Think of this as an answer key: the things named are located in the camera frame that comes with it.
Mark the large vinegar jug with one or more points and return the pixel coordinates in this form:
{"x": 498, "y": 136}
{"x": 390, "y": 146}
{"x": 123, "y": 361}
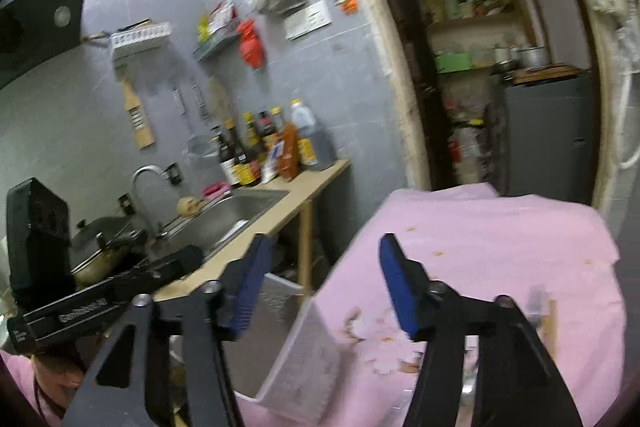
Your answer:
{"x": 315, "y": 150}

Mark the white perforated utensil holder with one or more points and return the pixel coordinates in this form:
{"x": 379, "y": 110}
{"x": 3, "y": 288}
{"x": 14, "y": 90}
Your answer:
{"x": 287, "y": 362}

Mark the chrome faucet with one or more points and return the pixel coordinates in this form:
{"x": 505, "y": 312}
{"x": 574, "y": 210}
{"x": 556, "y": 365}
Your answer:
{"x": 152, "y": 198}

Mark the orange wall plug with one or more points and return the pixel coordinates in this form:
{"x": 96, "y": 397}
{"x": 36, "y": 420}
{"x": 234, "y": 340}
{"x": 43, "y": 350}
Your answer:
{"x": 348, "y": 7}

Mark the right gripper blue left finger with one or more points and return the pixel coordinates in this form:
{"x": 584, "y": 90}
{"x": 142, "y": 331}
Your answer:
{"x": 242, "y": 282}

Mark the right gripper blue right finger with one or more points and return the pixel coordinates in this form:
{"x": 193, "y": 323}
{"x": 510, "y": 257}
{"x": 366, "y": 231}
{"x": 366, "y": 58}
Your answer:
{"x": 409, "y": 288}

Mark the pink soap dish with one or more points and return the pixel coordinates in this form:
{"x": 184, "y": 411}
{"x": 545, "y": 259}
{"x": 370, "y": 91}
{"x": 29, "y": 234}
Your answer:
{"x": 215, "y": 190}

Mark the person's left hand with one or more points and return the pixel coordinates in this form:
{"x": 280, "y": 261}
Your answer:
{"x": 58, "y": 379}

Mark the pink floral tablecloth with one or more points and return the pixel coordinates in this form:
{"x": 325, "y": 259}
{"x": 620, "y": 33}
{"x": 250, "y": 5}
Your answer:
{"x": 482, "y": 245}

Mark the dark soy sauce bottle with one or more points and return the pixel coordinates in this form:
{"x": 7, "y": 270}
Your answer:
{"x": 246, "y": 167}

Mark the metal pot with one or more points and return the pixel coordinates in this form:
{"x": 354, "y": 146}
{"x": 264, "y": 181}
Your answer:
{"x": 533, "y": 57}

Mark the green box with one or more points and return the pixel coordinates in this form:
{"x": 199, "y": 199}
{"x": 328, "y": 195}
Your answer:
{"x": 453, "y": 62}

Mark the orange spice packet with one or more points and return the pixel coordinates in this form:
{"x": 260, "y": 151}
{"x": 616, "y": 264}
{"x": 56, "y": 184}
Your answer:
{"x": 289, "y": 158}

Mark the white wall switch socket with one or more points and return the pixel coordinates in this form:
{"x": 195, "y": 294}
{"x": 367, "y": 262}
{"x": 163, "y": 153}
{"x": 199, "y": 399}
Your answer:
{"x": 307, "y": 20}

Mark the white wall basket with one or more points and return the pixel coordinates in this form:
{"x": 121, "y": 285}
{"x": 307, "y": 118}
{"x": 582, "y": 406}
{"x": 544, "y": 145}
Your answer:
{"x": 138, "y": 39}

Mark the grey wall shelf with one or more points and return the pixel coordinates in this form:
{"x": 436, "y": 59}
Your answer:
{"x": 214, "y": 45}

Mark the red plastic bag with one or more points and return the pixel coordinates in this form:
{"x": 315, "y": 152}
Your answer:
{"x": 250, "y": 45}

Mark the grey cabinet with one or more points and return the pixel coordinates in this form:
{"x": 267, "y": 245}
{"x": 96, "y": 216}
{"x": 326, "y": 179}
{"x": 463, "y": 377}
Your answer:
{"x": 546, "y": 139}

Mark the beige kitchen counter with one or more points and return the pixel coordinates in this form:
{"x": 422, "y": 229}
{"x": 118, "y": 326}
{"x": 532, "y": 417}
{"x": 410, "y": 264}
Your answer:
{"x": 299, "y": 196}

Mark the pink sleeve forearm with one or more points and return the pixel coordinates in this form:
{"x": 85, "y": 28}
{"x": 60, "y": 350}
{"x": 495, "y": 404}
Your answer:
{"x": 23, "y": 375}

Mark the range hood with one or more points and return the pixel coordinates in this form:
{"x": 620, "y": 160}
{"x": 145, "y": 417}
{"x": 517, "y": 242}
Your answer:
{"x": 33, "y": 31}

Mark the stainless steel sink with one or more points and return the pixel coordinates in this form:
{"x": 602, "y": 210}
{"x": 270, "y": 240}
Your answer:
{"x": 218, "y": 223}

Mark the loofah sponge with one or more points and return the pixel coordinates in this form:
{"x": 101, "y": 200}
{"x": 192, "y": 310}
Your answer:
{"x": 189, "y": 206}

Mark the wooden grater board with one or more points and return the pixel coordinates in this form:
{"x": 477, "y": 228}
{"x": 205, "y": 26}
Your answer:
{"x": 141, "y": 129}

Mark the black wok pan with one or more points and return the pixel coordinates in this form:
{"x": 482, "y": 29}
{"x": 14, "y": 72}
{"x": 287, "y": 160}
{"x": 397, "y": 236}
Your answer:
{"x": 105, "y": 247}

